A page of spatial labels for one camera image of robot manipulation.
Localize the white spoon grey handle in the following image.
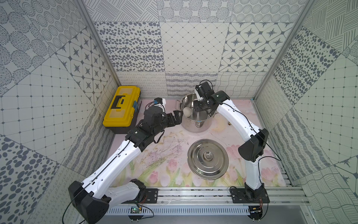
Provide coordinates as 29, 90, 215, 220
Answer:
183, 107, 194, 117

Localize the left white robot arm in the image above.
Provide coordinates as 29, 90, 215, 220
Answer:
68, 104, 183, 224

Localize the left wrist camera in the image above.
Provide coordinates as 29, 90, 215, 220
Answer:
153, 98, 166, 111

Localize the yellow black toolbox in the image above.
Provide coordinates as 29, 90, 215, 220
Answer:
103, 86, 142, 134

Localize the stainless steel pot lid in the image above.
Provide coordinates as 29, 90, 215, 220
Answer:
187, 139, 229, 180

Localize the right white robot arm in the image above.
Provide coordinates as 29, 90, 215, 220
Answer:
194, 81, 269, 204

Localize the aluminium mounting rail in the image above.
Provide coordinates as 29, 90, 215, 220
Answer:
81, 187, 310, 216

